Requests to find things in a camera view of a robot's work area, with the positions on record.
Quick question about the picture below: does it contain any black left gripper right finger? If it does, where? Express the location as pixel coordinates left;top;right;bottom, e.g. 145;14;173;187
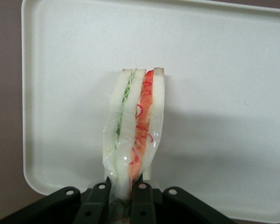
130;163;239;224

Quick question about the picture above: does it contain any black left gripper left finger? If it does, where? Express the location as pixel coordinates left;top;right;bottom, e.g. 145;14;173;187
0;175;113;224

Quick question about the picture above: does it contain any triangular sandwich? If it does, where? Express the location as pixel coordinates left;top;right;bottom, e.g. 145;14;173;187
102;67;166;224

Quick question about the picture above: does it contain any cream rectangular tray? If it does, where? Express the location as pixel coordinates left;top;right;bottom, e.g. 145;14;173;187
21;0;280;221

